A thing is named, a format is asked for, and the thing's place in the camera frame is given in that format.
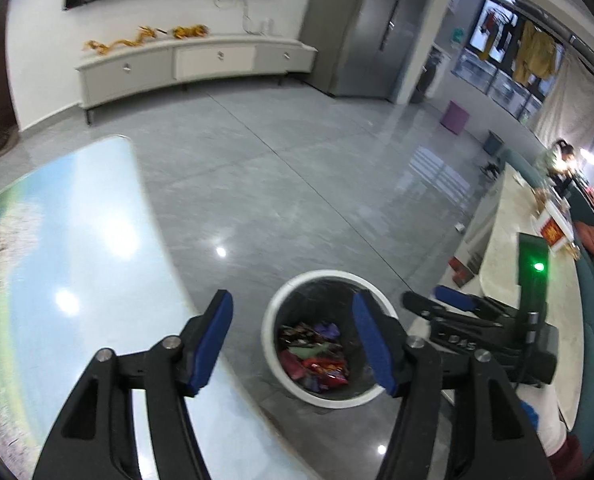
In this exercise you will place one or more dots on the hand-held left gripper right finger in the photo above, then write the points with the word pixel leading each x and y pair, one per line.
pixel 374 342

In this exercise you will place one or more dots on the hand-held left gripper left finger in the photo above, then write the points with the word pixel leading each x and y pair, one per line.
pixel 208 340

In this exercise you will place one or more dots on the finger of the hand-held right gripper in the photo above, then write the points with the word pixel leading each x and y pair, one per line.
pixel 459 297
pixel 447 312

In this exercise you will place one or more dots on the pile of wrappers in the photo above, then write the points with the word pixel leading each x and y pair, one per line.
pixel 322 365

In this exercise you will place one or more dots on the white trash bin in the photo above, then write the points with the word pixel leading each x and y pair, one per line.
pixel 272 340

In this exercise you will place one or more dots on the person's right hand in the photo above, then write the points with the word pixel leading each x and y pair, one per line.
pixel 532 417

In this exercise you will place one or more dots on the small red box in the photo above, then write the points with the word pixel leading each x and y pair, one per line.
pixel 462 271

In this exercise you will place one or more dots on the white marble coffee table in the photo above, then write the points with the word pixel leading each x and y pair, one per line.
pixel 507 240

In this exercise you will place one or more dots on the red and white box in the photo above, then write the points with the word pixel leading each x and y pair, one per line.
pixel 552 230

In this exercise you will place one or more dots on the red cushion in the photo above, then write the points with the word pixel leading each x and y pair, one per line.
pixel 592 240

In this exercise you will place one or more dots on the small dark bin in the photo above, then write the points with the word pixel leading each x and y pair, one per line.
pixel 495 144

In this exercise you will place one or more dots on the purple stool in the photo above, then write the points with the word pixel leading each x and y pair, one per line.
pixel 455 117

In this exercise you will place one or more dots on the beige curtain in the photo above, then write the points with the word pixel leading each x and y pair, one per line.
pixel 569 105

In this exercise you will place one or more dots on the yellow hanging garment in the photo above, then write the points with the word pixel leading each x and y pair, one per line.
pixel 534 52

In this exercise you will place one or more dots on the white television cabinet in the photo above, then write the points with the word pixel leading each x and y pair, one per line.
pixel 142 67

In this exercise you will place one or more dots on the grey refrigerator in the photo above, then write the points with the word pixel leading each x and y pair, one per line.
pixel 362 25

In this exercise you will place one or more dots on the golden lion ornament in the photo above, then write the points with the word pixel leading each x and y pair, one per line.
pixel 189 31

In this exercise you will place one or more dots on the golden dragon ornament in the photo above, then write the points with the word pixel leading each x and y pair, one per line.
pixel 122 42

